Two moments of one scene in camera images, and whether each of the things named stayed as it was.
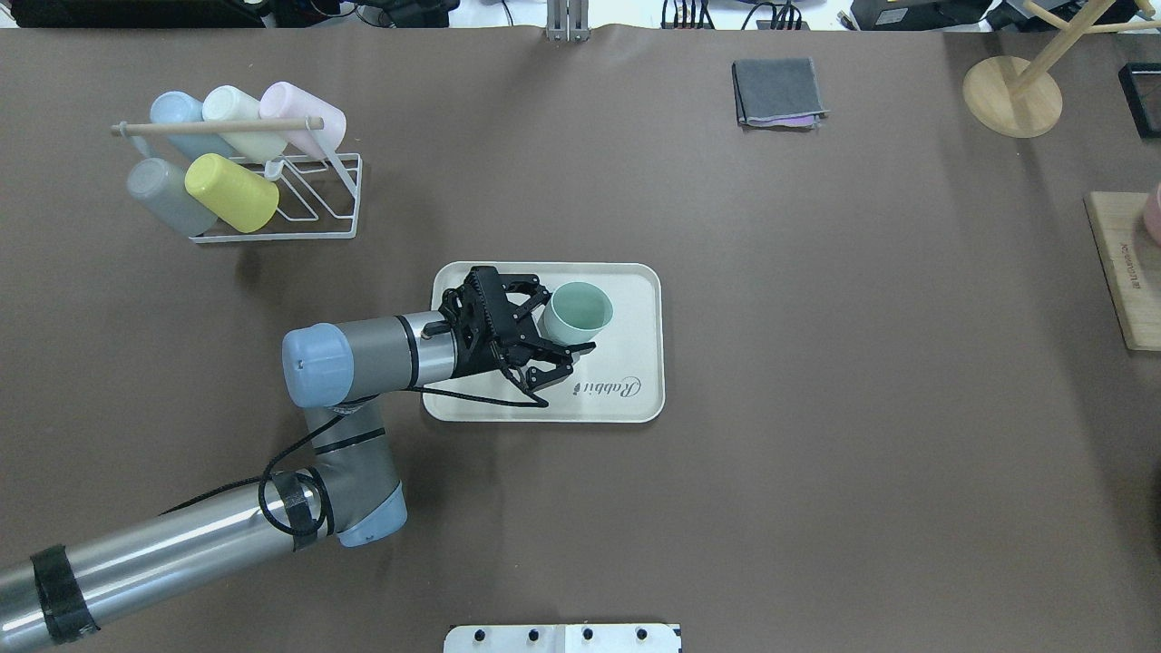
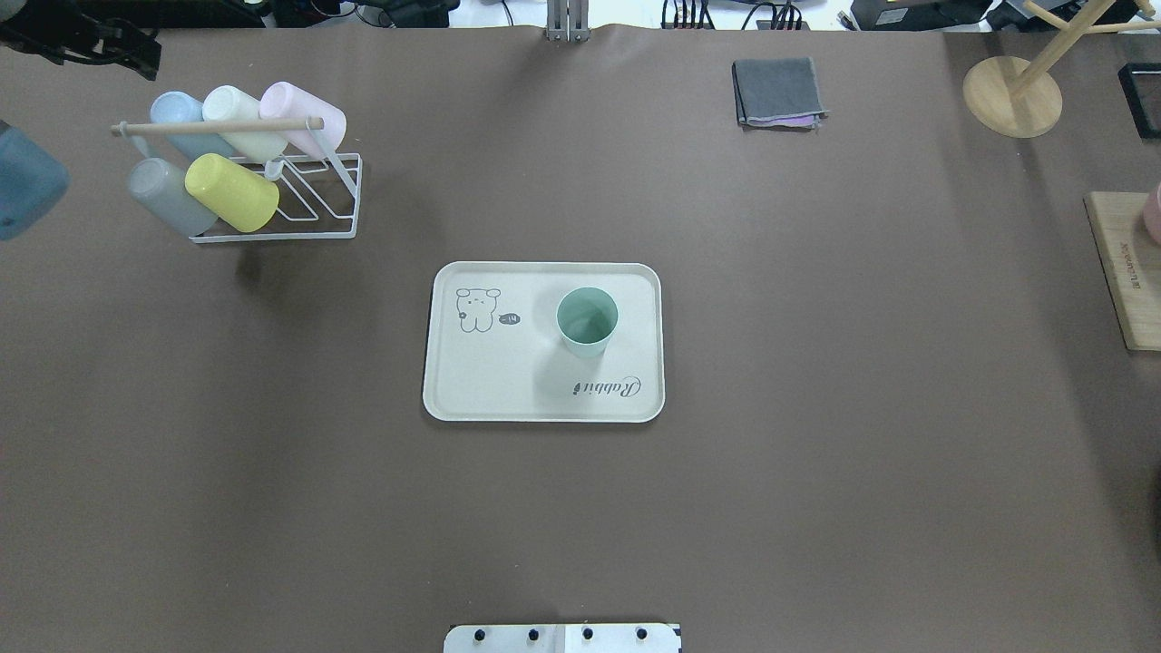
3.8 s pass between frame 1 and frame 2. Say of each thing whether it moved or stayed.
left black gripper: moved
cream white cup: stayed
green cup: moved
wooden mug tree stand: stayed
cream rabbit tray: stayed
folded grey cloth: stayed
